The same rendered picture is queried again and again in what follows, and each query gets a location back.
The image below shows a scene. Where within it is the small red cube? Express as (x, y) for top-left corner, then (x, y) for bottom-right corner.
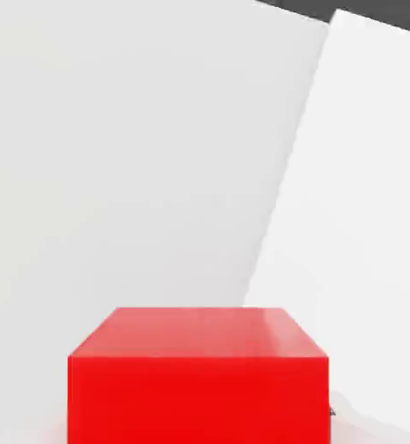
(67, 306), (330, 444)

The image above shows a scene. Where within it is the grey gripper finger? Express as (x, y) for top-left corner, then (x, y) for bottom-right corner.
(328, 390), (410, 444)

